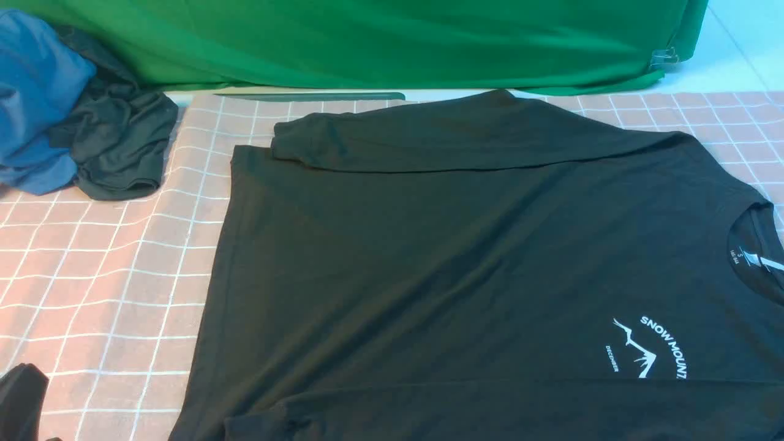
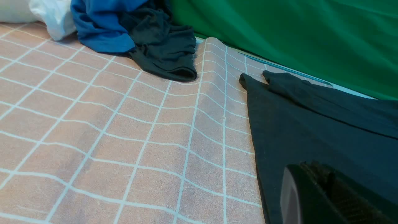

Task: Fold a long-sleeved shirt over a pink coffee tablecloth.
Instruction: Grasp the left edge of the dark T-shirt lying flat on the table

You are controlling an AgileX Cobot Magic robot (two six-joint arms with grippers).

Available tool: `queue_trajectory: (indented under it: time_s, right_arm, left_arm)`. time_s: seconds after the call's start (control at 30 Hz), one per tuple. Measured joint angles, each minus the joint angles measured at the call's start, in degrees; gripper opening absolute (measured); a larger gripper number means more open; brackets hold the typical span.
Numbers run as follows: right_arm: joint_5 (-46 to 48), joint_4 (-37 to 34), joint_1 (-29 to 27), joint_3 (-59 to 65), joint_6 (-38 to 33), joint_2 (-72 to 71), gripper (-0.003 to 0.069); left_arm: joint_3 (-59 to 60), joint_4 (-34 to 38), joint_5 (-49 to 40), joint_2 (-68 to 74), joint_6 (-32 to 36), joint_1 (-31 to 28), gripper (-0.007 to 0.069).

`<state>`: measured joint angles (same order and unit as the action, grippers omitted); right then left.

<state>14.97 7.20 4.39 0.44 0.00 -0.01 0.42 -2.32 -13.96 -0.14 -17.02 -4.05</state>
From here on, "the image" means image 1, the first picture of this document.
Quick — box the pink grid tablecloth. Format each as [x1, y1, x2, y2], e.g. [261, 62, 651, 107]
[2, 93, 782, 440]

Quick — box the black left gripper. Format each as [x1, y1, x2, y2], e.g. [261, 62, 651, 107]
[1, 363, 50, 440]

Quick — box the dark green flat strip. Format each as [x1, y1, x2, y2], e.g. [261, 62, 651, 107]
[216, 92, 406, 102]

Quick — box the dark crumpled garment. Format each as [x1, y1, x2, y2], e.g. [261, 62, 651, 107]
[48, 25, 178, 201]

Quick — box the dark gray long-sleeve shirt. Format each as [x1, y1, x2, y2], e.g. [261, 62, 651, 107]
[169, 89, 783, 440]

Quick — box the green backdrop cloth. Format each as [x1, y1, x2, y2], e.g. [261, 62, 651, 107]
[2, 1, 708, 97]

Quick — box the clear binder clip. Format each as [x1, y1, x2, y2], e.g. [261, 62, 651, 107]
[649, 47, 680, 71]

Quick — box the blue crumpled garment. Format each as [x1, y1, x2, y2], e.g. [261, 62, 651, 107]
[1, 9, 96, 195]

